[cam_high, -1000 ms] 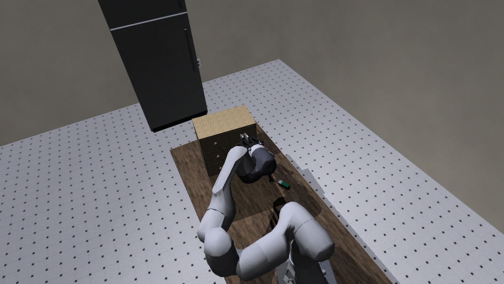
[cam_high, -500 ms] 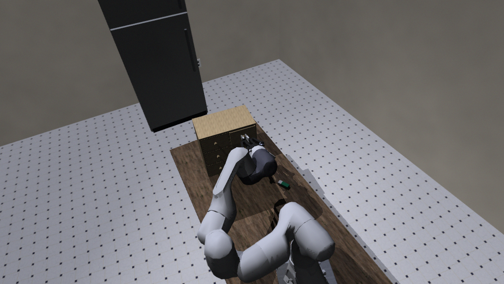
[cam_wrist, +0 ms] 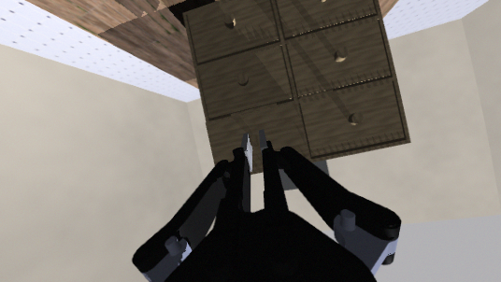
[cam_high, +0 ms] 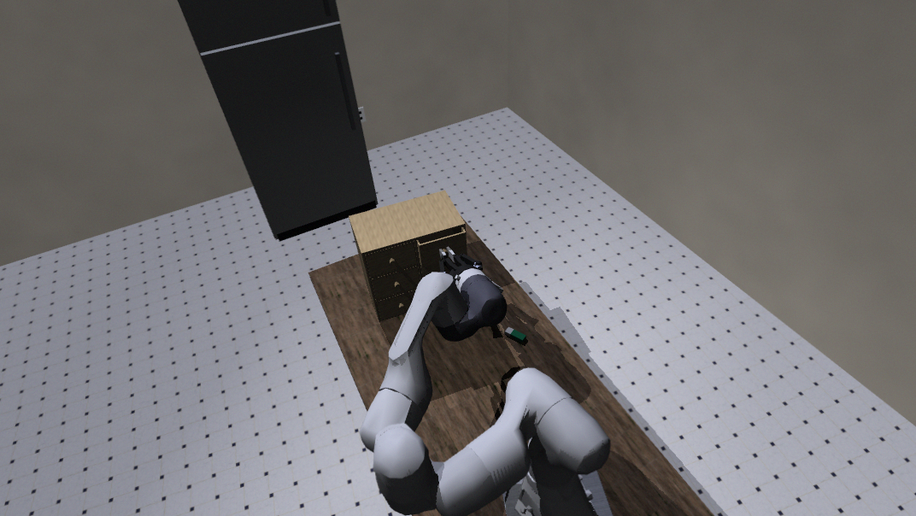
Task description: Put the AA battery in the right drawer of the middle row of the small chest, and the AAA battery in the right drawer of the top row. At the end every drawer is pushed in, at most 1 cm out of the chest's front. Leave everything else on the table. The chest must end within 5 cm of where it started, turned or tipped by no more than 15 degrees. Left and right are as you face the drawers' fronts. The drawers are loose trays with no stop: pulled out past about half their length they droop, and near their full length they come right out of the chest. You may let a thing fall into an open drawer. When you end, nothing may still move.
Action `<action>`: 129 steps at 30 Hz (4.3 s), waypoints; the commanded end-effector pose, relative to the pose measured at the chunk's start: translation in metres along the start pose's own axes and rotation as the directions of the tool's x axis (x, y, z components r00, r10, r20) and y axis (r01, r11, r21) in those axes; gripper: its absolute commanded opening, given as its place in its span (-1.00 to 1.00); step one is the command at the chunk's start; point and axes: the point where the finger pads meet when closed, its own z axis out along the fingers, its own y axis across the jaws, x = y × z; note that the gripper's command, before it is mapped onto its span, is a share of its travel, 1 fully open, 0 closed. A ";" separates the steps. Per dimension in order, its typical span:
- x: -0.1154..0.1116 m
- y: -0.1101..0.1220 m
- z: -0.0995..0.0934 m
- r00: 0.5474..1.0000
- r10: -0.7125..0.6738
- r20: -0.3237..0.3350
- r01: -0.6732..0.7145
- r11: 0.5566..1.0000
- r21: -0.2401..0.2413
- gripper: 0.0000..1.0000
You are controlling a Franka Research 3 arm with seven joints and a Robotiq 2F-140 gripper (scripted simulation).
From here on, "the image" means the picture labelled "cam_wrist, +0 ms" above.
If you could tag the brown wooden drawer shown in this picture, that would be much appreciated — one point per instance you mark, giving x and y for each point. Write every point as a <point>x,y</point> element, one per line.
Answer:
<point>331,123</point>
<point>349,57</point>
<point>262,82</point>
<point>300,17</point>
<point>249,25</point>
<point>283,128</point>

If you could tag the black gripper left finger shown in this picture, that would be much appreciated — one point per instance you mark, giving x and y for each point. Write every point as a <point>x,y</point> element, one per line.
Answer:
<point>219,194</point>

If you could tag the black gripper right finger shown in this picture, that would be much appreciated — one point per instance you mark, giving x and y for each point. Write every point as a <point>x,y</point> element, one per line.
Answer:
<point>368,230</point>

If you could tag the small dark brown chest of drawers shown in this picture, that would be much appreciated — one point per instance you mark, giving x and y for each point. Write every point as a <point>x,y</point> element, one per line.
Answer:
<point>392,77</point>

